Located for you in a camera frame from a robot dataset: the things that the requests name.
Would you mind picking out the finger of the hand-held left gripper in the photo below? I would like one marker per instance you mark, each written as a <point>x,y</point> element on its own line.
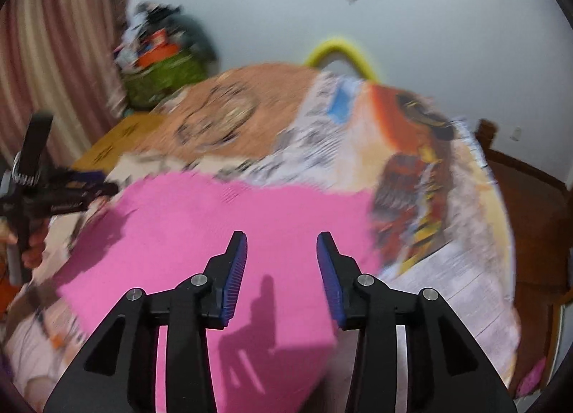
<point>83,177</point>
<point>103,191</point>

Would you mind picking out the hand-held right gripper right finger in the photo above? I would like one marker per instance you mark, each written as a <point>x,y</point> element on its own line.
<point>329,279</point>

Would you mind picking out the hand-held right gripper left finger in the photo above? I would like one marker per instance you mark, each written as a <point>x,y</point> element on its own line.
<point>235,279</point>

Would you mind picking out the pink buttoned cardigan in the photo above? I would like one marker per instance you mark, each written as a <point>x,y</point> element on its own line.
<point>179,225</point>

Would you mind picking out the person's left hand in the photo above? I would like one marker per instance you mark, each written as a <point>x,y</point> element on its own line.
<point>36,252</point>

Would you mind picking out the yellow bamboo seat mat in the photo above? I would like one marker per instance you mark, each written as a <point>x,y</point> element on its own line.
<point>134,131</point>
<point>92,158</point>

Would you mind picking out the printed bed blanket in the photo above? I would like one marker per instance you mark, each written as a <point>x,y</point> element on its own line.
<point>447,270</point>

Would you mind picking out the green fabric storage bag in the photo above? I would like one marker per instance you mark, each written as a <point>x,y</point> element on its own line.
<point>165,79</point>

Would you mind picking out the striped pink curtain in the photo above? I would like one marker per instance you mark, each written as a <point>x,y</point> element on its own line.
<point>58,46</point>

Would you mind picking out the orange box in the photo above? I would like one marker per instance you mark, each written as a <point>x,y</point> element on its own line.
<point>156,55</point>

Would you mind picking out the grey plush toy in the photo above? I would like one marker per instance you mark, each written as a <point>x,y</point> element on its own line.
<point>199,37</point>

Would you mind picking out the orange bear blanket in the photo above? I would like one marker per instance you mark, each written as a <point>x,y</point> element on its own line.
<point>268,95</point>

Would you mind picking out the pink cloth item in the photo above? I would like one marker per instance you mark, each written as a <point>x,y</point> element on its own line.
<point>530,377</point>

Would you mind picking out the yellow foam tube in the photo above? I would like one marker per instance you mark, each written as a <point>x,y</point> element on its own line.
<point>338,47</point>

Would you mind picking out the wooden bed post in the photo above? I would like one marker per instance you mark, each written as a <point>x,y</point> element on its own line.
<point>485,133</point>

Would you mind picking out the white wall socket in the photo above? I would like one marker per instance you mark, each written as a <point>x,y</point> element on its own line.
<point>517,134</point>

